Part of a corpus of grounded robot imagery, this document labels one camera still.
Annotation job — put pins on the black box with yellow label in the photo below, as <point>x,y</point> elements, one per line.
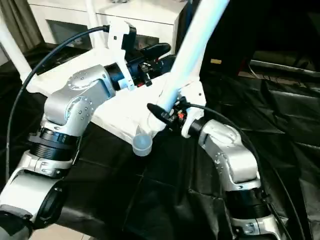
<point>225,37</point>

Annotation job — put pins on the black work mat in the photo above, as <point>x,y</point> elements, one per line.
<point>162,187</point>

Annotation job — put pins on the dark metal rail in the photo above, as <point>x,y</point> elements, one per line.
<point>285,66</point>

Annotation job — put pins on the grey patterned ornament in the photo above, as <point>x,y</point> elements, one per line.
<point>118,1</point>

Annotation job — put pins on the grey curtain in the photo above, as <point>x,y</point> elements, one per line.
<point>22,22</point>

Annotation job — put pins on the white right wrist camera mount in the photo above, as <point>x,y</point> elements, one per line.
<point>195,100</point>

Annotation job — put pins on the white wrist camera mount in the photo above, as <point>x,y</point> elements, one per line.
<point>195,100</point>
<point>117,40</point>

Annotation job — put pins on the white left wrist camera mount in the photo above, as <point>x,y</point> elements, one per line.
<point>117,40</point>

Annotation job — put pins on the white plastic table leg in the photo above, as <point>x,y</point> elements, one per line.
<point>192,50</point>
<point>93,22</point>
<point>12,47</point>

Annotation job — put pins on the white glass-door cabinet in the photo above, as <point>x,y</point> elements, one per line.
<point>145,17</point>

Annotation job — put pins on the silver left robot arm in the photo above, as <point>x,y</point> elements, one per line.
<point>65,107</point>

